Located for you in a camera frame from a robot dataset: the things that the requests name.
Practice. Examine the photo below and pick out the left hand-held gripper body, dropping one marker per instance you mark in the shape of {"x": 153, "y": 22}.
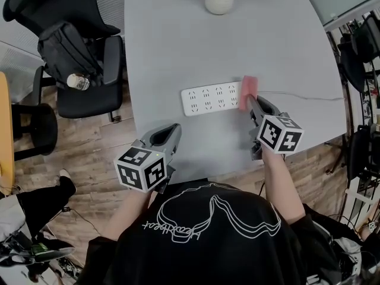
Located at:
{"x": 139, "y": 171}

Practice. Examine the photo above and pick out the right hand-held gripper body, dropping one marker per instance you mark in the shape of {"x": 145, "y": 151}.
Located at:
{"x": 279, "y": 135}

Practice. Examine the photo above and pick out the person's black printed shirt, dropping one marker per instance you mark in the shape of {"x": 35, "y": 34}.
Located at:
{"x": 207, "y": 254}

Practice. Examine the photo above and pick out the person's right forearm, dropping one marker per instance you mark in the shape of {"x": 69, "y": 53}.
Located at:
{"x": 282, "y": 188}

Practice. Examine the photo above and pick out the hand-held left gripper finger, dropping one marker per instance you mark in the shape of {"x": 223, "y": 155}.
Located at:
{"x": 145, "y": 138}
{"x": 175, "y": 144}

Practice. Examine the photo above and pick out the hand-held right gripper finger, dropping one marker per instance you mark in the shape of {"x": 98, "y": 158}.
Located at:
{"x": 274, "y": 111}
{"x": 255, "y": 111}

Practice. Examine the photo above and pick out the white power strip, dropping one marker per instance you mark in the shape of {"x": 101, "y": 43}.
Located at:
{"x": 210, "y": 99}

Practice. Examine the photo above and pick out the green and black shoe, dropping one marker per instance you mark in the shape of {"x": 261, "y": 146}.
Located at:
{"x": 50, "y": 251}

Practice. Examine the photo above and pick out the black office chair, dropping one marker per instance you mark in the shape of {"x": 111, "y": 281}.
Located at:
{"x": 89, "y": 102}
{"x": 362, "y": 153}
{"x": 356, "y": 55}

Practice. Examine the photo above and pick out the black metal railing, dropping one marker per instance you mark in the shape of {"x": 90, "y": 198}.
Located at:
{"x": 371, "y": 105}

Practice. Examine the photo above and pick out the person's left forearm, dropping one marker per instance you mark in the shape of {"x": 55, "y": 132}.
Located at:
{"x": 130, "y": 212}

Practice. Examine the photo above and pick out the clear plastic water bottle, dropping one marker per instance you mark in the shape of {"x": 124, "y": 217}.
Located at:
{"x": 77, "y": 82}

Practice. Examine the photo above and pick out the black backpack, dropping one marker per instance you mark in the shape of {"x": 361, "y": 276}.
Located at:
{"x": 65, "y": 52}

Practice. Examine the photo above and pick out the pink cloth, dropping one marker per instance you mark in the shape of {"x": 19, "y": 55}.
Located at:
{"x": 248, "y": 86}

